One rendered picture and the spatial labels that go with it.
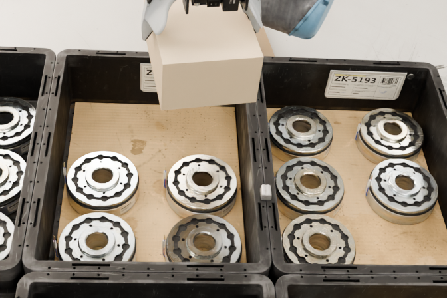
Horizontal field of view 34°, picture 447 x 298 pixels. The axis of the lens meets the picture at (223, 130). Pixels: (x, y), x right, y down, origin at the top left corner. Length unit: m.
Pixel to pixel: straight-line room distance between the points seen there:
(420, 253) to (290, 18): 0.47
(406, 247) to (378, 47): 0.62
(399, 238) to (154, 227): 0.35
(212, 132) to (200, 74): 0.32
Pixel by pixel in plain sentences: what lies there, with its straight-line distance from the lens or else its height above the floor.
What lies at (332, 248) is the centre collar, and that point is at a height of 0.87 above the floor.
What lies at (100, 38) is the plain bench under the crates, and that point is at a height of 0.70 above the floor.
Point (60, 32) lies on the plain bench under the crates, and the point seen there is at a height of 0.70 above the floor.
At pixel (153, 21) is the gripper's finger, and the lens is 0.88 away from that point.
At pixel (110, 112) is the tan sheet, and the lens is 1.20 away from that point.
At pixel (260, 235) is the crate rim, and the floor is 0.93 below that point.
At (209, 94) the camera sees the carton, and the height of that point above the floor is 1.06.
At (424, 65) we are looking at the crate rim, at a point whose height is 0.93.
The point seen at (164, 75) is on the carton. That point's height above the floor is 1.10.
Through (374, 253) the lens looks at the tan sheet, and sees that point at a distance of 1.08.
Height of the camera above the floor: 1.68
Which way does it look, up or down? 46 degrees down
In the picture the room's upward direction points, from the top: 7 degrees clockwise
